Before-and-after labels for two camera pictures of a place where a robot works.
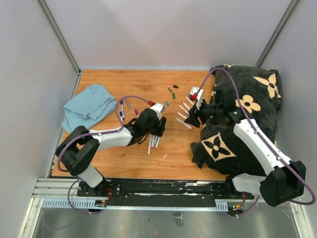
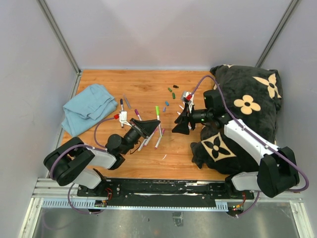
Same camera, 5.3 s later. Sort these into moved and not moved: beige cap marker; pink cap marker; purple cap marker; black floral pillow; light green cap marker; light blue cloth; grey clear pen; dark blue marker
Moved: beige cap marker; light green cap marker; pink cap marker
Not moved: purple cap marker; black floral pillow; light blue cloth; dark blue marker; grey clear pen
